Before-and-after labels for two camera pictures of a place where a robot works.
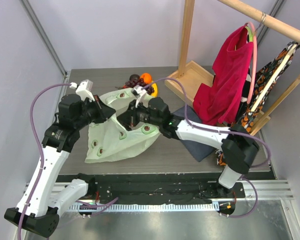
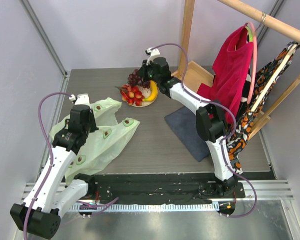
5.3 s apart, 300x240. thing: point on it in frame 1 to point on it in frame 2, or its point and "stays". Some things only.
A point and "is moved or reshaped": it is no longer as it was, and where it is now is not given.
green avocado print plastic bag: x=107 y=139 is moved or reshaped
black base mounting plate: x=157 y=188 stays
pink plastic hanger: x=255 y=63 stays
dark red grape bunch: x=131 y=83 is moved or reshaped
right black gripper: x=131 y=117 to x=145 y=72
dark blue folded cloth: x=200 y=151 stays
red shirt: x=219 y=102 stays
